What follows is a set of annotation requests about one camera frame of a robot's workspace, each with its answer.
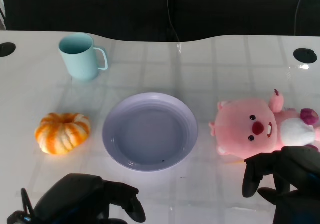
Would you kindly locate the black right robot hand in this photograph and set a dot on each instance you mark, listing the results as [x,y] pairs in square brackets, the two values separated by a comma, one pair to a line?
[300,174]

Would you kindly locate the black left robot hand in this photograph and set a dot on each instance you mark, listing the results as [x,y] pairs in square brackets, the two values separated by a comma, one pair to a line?
[75,196]

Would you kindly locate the pink plush doll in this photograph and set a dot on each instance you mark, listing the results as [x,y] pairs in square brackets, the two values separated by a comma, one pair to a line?
[240,131]

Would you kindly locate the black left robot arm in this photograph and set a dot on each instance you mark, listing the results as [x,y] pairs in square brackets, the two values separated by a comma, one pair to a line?
[17,219]

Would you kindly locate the lilac plastic plate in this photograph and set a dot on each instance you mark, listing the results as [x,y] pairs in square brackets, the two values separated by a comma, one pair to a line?
[150,133]

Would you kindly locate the orange white pumpkin toy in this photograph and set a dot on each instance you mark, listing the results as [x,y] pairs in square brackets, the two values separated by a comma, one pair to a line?
[62,133]

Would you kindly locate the light blue mug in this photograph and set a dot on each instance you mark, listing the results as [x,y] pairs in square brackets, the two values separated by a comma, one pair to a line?
[80,61]

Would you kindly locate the white object at edge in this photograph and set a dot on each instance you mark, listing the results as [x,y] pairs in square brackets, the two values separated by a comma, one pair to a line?
[2,8]

